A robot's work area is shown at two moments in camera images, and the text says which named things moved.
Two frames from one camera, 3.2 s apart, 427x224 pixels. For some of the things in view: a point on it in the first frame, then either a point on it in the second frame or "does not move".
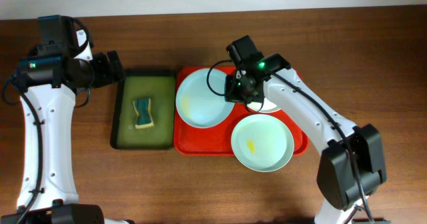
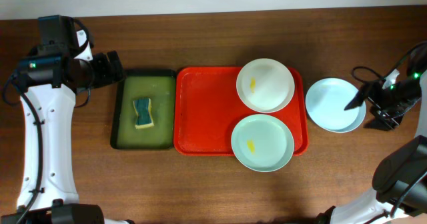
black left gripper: [107, 68] does not move
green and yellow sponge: [144, 119] does not move
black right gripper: [228, 99] → [393, 112]
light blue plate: [199, 105] → [325, 102]
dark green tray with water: [160, 87] does not move
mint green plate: [262, 143] does not move
